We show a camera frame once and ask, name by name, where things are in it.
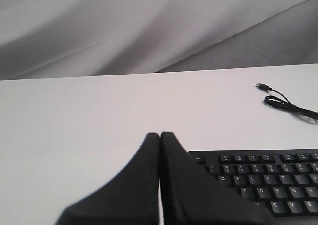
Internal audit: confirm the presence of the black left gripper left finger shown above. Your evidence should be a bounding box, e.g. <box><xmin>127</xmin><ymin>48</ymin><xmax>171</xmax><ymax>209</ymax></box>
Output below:
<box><xmin>56</xmin><ymin>133</ymin><xmax>159</xmax><ymax>225</ymax></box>

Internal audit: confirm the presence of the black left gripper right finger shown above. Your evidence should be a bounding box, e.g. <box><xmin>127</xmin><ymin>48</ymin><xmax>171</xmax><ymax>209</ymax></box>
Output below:
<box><xmin>160</xmin><ymin>132</ymin><xmax>278</xmax><ymax>225</ymax></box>

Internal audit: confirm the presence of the black acer keyboard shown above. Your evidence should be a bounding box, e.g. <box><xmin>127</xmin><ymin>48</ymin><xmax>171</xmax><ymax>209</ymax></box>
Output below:
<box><xmin>189</xmin><ymin>149</ymin><xmax>318</xmax><ymax>217</ymax></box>

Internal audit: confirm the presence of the grey backdrop cloth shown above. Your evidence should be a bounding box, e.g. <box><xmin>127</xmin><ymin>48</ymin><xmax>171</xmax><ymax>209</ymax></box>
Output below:
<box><xmin>0</xmin><ymin>0</ymin><xmax>307</xmax><ymax>80</ymax></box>

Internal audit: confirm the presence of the black keyboard usb cable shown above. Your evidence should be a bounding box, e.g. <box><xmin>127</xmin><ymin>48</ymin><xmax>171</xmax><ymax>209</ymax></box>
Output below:
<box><xmin>255</xmin><ymin>82</ymin><xmax>318</xmax><ymax>123</ymax></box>

